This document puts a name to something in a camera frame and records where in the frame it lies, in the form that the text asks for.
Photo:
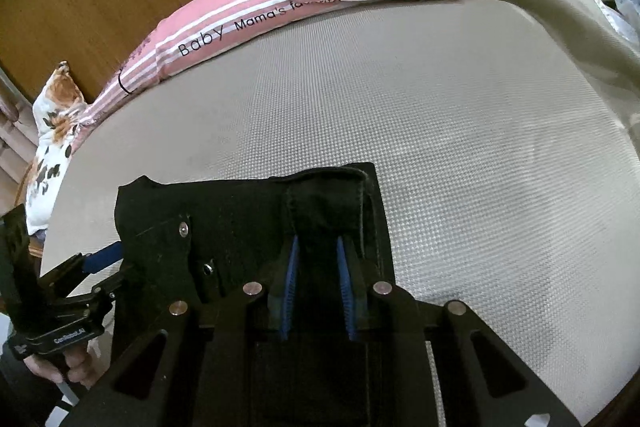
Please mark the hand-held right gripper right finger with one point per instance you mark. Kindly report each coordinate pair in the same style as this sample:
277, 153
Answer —
347, 287

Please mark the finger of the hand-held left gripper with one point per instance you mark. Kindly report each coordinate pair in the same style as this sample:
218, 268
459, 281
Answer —
107, 285
102, 255

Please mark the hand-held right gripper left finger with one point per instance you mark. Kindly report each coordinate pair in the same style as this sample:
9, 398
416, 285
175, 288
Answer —
290, 287

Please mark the black pants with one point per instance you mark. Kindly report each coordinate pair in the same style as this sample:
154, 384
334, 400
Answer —
240, 217

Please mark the person's left hand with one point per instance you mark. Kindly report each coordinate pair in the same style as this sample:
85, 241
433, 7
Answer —
75, 364

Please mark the white floral pillow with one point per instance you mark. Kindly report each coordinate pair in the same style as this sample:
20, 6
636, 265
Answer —
50, 157

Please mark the brown wooden furniture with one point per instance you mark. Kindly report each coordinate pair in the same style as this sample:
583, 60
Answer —
12, 117

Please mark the beige woven mat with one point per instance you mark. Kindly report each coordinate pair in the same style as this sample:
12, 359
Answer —
450, 132

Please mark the cream blanket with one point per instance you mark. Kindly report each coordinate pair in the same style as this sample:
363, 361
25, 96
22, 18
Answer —
575, 32

